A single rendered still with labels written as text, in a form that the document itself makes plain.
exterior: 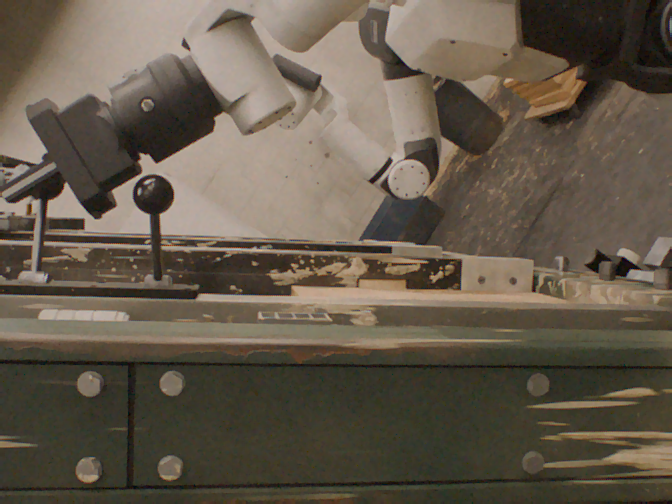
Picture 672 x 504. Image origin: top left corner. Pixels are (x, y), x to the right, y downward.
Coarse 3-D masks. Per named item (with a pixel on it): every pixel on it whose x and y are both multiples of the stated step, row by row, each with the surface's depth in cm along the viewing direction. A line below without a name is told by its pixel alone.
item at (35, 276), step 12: (48, 192) 63; (60, 192) 64; (36, 216) 63; (36, 228) 62; (36, 240) 62; (36, 252) 62; (36, 264) 62; (24, 276) 61; (36, 276) 61; (48, 276) 62
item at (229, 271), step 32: (0, 256) 93; (64, 256) 94; (96, 256) 95; (128, 256) 95; (192, 256) 97; (224, 256) 98; (256, 256) 98; (288, 256) 99; (320, 256) 100; (352, 256) 100; (384, 256) 101; (416, 256) 103; (448, 256) 109; (224, 288) 98; (256, 288) 98; (288, 288) 99; (416, 288) 102; (448, 288) 103; (480, 288) 104; (512, 288) 104
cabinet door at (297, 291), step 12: (300, 288) 96; (312, 288) 97; (324, 288) 97; (336, 288) 98; (348, 288) 99; (360, 288) 100; (468, 300) 92; (480, 300) 93; (492, 300) 93; (504, 300) 94; (516, 300) 94; (528, 300) 94; (540, 300) 93; (552, 300) 94; (564, 300) 94
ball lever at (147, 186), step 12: (144, 180) 56; (156, 180) 57; (168, 180) 58; (144, 192) 56; (156, 192) 56; (168, 192) 57; (144, 204) 56; (156, 204) 56; (168, 204) 57; (156, 216) 59; (156, 228) 59; (156, 240) 60; (156, 252) 61; (156, 264) 61; (156, 276) 62; (168, 276) 63
